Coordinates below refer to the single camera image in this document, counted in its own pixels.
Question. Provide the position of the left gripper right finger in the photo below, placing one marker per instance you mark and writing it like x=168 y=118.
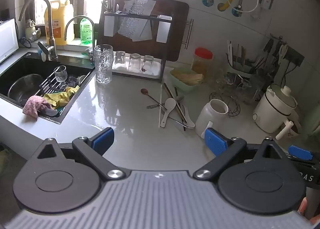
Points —
x=227 y=153

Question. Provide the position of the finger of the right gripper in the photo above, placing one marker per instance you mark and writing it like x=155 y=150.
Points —
x=300 y=153

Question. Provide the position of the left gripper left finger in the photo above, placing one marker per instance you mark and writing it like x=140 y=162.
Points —
x=91 y=150

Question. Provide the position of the white ceramic mug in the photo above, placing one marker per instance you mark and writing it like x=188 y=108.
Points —
x=211 y=116

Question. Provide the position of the white ceramic soup spoon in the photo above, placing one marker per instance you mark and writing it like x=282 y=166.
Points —
x=170 y=104

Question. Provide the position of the copper long-handled spoon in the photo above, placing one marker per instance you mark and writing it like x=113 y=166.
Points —
x=145 y=92

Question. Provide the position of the white black-rimmed spoon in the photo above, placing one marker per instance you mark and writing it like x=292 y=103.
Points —
x=189 y=123

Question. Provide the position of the large steel spoon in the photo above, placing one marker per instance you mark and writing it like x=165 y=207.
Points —
x=179 y=99

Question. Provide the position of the black kitchen sink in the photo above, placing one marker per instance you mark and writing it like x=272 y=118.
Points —
x=79 y=70

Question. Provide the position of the person right hand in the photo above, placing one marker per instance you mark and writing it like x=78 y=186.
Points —
x=303 y=206

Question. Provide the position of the white electric cooker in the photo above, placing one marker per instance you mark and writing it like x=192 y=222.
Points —
x=274 y=110

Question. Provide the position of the black chopstick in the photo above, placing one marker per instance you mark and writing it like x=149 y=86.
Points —
x=178 y=105

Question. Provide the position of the yellow cloth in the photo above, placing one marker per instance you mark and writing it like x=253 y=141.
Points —
x=61 y=99

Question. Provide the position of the pink cloth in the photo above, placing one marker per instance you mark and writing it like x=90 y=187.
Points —
x=35 y=104

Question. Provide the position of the green basket of sticks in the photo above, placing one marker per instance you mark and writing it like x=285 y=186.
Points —
x=185 y=79

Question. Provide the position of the wine glass in sink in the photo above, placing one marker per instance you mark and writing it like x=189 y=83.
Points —
x=61 y=75

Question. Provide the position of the green white utensil caddy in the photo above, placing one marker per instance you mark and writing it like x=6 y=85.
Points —
x=238 y=62

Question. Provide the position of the steel bowl in sink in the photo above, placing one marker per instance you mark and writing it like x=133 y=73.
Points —
x=25 y=87

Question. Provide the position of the upturned glass middle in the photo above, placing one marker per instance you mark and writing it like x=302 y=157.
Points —
x=134 y=62

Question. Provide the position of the upturned glass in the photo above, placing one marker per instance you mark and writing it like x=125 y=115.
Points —
x=120 y=57
x=147 y=64
x=134 y=62

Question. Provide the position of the red-lid plastic jar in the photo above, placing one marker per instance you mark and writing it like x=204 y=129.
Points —
x=202 y=60

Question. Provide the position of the upturned glass left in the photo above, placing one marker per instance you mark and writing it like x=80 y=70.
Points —
x=120 y=57

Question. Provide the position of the tall textured glass mug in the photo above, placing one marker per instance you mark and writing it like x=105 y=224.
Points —
x=103 y=59

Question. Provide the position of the small curved faucet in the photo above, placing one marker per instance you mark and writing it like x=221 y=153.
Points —
x=89 y=51

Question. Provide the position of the white drip tray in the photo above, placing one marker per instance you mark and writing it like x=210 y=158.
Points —
x=124 y=68

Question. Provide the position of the upturned glass right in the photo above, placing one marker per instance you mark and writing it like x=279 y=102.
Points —
x=147 y=64

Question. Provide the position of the tall steel faucet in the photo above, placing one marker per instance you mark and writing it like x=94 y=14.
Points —
x=50 y=51

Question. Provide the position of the green soap bottle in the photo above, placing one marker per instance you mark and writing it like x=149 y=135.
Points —
x=86 y=31

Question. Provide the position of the yellow detergent jug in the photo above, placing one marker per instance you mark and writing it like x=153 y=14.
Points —
x=62 y=12

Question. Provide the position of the black dish rack shelf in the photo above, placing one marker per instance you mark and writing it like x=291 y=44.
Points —
x=131 y=18

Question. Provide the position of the wire glass holder rack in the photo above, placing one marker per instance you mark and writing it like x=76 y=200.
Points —
x=230 y=89

